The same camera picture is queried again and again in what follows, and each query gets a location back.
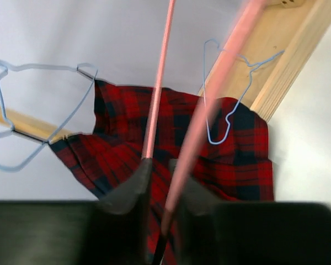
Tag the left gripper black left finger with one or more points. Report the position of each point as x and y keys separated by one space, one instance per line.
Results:
x=112 y=230

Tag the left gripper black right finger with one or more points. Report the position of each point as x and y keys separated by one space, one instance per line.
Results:
x=210 y=230

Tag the red plaid skirt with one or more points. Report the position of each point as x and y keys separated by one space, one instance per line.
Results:
x=182 y=143

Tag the blue wire hanger with plaid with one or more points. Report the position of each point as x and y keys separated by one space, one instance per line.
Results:
x=37 y=100

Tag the wooden clothes rack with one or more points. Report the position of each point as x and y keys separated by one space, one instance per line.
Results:
x=123 y=40

